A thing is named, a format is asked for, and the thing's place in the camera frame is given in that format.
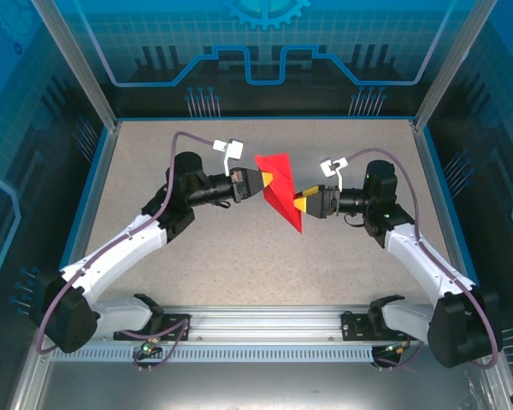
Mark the red square paper sheet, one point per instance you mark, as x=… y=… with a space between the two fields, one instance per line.
x=282 y=200

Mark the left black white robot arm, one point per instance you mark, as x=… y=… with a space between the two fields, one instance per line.
x=111 y=247

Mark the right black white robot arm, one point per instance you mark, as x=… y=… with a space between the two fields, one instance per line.
x=432 y=265

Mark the blue table edge strip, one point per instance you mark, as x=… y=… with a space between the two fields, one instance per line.
x=91 y=179
x=440 y=179

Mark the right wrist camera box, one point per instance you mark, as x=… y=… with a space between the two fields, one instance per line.
x=329 y=168

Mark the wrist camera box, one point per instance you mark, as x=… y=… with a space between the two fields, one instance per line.
x=329 y=168
x=233 y=148

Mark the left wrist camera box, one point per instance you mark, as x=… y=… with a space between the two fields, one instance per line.
x=233 y=148

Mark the aluminium table side rail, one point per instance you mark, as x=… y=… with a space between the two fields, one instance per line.
x=101 y=179
x=432 y=179

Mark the aluminium mounting rail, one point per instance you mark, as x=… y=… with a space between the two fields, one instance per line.
x=261 y=320

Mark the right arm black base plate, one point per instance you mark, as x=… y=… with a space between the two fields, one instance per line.
x=355 y=326

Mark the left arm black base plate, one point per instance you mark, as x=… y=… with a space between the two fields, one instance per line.
x=175 y=331

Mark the aluminium frame post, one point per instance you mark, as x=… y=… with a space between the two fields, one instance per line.
x=449 y=64
x=80 y=64

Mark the grey metal tray frame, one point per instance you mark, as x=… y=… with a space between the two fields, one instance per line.
x=256 y=384

